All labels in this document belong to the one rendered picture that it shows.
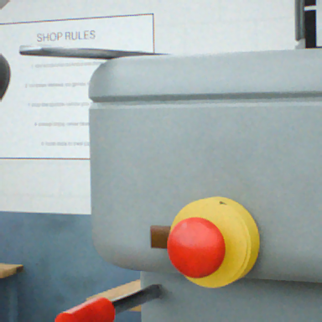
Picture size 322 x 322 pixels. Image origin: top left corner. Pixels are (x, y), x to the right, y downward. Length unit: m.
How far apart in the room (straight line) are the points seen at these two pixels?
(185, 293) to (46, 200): 5.28
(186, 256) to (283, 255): 0.07
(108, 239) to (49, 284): 5.40
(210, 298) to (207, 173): 0.15
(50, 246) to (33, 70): 1.08
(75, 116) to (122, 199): 5.21
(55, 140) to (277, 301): 5.26
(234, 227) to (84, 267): 5.33
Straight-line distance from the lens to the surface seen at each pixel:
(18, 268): 6.09
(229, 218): 0.65
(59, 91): 5.98
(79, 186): 5.94
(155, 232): 0.70
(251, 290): 0.78
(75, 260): 5.99
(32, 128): 6.09
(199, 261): 0.63
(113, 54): 0.76
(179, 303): 0.81
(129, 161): 0.71
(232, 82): 0.67
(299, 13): 1.10
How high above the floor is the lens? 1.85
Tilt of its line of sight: 4 degrees down
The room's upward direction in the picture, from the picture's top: 1 degrees counter-clockwise
